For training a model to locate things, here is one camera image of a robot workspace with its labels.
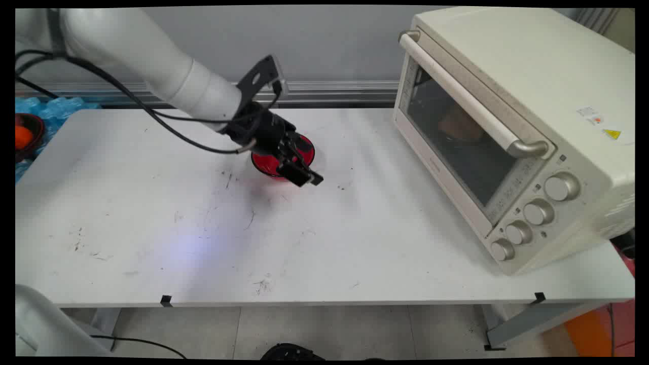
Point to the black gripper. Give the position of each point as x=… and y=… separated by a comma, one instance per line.
x=263, y=133

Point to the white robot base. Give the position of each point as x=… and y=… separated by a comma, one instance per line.
x=45, y=324

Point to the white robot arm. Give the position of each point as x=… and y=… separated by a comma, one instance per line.
x=127, y=45

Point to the red bowl with black rim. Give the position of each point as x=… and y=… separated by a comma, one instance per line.
x=263, y=162

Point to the black round floor object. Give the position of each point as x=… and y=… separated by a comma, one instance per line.
x=291, y=352

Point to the grey table leg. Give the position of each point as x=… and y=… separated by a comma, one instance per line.
x=105, y=324
x=537, y=322

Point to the cream toaster oven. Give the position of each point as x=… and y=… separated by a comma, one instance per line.
x=532, y=66

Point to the blue plastic packaging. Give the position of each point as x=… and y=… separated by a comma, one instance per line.
x=61, y=107

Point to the large silver oven knob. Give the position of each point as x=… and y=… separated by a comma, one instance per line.
x=562, y=186

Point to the dark bowl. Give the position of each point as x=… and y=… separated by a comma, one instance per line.
x=36, y=134

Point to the orange fruit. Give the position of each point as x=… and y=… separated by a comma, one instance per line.
x=23, y=137

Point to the white label sticker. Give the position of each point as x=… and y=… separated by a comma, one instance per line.
x=590, y=115

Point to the yellow warning sticker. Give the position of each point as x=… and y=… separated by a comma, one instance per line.
x=612, y=134

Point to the orange floor box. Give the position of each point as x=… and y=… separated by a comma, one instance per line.
x=598, y=329

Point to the red object behind oven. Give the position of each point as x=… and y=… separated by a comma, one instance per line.
x=627, y=261

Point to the aluminium rail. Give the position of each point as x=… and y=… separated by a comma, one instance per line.
x=334, y=91

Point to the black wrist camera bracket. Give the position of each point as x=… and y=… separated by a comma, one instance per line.
x=261, y=76

